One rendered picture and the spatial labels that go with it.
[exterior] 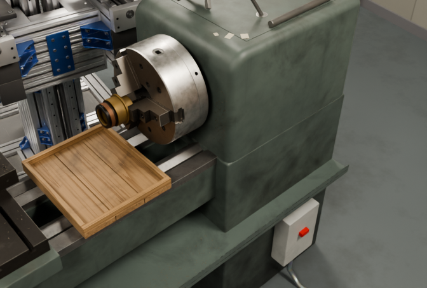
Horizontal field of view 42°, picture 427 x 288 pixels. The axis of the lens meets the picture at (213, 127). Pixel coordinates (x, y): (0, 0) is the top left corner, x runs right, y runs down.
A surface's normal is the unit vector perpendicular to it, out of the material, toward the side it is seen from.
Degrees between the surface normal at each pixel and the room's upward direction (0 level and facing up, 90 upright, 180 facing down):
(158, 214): 90
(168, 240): 0
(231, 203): 90
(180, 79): 50
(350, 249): 0
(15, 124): 0
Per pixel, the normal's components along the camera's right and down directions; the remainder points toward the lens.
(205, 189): 0.66, 0.48
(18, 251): 0.01, -0.77
